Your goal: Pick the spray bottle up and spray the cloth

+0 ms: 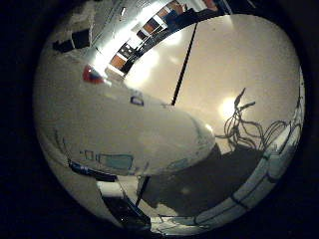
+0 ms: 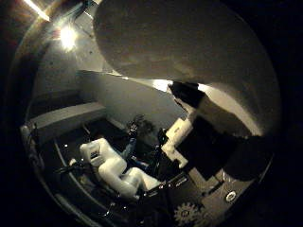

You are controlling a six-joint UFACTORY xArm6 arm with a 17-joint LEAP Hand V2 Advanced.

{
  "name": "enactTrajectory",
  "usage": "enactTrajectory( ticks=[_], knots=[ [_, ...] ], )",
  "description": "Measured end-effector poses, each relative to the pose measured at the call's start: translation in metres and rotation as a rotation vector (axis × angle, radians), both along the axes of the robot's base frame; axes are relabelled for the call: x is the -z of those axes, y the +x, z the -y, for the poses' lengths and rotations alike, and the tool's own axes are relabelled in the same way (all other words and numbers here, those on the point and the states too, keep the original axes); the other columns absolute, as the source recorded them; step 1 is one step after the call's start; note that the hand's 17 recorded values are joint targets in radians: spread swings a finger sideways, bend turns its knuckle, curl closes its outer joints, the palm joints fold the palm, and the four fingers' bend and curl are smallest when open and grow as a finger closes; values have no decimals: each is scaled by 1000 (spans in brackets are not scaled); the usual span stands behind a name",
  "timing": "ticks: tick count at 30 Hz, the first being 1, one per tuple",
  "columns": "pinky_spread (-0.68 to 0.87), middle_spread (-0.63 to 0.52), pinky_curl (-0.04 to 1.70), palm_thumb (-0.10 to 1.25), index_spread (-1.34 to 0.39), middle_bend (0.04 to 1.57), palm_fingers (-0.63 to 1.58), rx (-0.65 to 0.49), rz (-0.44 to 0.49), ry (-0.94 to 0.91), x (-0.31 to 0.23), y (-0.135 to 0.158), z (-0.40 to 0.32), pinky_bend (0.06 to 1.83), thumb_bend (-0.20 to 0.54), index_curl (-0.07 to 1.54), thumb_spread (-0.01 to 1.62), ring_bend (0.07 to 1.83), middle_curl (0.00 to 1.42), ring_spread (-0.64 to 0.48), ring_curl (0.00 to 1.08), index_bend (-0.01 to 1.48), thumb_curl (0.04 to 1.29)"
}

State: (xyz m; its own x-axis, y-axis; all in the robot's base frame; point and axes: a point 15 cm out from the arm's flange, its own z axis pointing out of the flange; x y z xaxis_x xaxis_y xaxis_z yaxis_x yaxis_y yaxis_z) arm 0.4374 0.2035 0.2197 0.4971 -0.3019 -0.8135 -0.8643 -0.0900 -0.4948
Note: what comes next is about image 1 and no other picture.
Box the white spray bottle black trigger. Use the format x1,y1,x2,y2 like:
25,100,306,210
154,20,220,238
33,49,217,187

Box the white cloth black grid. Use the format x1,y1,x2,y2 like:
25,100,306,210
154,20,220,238
151,66,305,235

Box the orange white wall cabinets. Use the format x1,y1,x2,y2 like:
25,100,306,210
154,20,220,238
109,0,220,78

